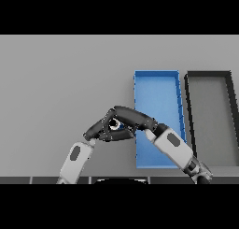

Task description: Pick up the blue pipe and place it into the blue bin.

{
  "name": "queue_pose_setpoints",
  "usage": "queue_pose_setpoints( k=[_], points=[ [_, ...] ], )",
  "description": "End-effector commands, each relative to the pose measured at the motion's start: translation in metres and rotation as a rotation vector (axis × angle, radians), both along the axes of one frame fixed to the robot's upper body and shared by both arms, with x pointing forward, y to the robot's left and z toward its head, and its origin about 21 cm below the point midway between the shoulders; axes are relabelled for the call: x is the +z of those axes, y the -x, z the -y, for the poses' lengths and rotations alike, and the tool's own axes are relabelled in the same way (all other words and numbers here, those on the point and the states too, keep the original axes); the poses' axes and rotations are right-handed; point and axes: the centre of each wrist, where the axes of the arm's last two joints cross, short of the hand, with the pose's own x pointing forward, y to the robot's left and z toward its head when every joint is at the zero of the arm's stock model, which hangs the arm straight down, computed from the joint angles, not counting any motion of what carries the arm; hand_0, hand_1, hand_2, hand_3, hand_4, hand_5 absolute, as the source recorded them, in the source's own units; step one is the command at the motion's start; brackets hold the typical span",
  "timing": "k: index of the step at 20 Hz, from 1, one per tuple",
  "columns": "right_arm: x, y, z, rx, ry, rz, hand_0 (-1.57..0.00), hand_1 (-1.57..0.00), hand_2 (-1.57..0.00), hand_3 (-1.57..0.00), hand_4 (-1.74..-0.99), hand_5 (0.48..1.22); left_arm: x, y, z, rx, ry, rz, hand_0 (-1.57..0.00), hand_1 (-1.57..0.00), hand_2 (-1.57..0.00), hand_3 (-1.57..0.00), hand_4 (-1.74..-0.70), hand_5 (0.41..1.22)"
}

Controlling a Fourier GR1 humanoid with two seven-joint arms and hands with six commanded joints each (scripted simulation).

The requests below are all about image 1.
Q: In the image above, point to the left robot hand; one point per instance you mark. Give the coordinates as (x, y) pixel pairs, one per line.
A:
(100, 128)

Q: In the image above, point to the blue bin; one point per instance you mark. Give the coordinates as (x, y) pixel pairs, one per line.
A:
(157, 114)

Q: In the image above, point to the dark grey bin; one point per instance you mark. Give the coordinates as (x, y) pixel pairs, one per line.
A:
(211, 120)

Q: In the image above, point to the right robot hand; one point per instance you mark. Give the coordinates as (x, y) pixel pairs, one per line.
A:
(137, 117)

